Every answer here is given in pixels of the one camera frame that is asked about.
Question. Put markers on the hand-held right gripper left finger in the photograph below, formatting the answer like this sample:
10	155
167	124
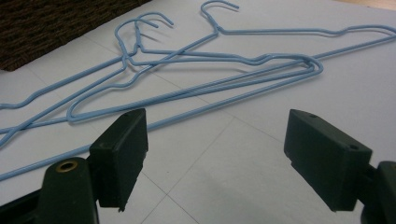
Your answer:
120	155

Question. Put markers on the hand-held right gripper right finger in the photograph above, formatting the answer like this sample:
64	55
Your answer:
327	158

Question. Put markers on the brown woven basket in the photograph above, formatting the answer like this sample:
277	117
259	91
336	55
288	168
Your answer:
46	25

